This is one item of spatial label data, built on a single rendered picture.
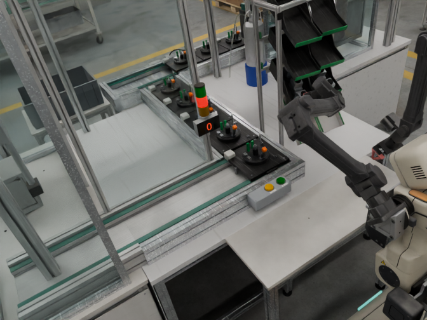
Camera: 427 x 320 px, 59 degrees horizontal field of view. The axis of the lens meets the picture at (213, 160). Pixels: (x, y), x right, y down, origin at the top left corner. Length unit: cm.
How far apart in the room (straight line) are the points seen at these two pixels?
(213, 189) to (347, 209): 64
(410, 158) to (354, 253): 149
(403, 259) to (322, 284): 101
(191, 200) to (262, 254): 44
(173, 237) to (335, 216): 73
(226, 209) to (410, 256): 77
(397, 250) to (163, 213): 102
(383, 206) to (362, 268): 138
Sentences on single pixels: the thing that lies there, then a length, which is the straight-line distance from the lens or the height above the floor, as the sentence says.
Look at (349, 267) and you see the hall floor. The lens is 271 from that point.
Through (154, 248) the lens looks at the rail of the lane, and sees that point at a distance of 167.
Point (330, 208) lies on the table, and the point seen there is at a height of 86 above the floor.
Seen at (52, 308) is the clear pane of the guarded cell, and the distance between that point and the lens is 166.
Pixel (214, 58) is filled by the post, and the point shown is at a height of 103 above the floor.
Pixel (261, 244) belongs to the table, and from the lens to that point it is 170.
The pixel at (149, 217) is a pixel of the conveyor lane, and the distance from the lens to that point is 183.
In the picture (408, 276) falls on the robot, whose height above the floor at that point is 80.
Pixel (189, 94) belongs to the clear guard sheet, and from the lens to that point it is 174.
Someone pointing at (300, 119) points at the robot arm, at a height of 154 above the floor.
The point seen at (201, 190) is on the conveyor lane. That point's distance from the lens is 189.
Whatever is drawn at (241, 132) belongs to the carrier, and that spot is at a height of 97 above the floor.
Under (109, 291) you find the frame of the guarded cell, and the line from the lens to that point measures 168.
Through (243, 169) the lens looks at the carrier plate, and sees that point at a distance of 188.
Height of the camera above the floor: 221
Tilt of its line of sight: 39 degrees down
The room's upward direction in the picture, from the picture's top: 10 degrees counter-clockwise
